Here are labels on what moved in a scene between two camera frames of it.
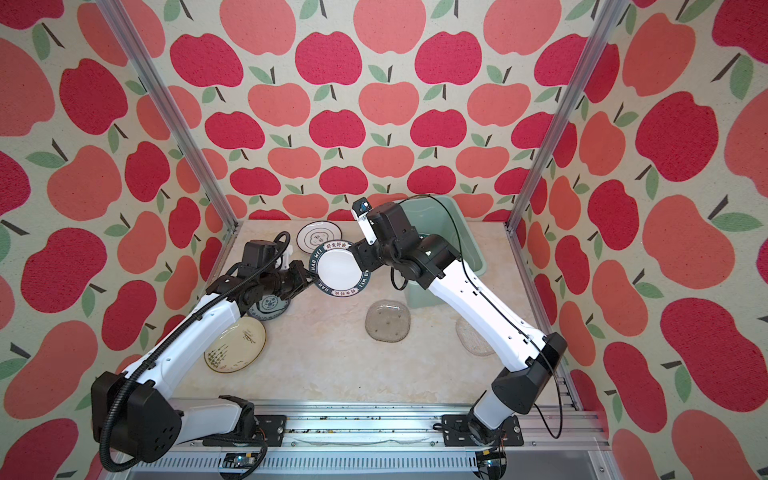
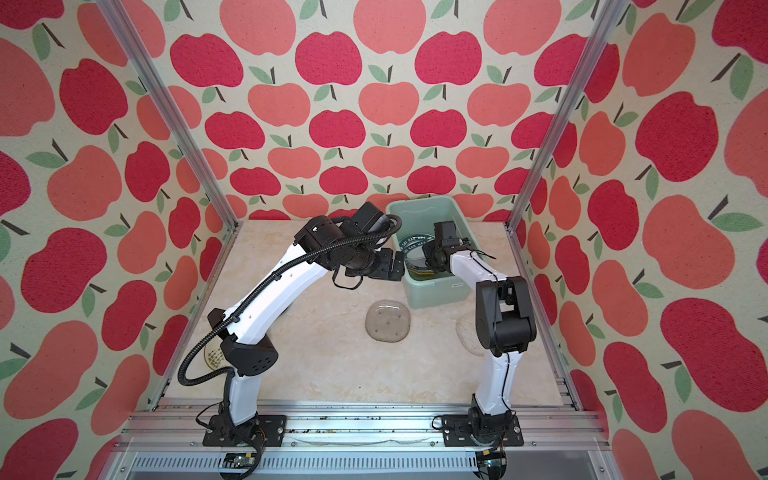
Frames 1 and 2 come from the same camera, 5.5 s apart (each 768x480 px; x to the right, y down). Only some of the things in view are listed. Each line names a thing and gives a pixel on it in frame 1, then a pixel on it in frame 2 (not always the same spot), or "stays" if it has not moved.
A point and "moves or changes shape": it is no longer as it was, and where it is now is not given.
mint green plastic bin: [442, 216] stays
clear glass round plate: [471, 339] stays
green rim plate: [338, 270] moves or changes shape
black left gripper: [300, 271] to [387, 271]
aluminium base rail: [552, 442] stays
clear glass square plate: [388, 321] stays
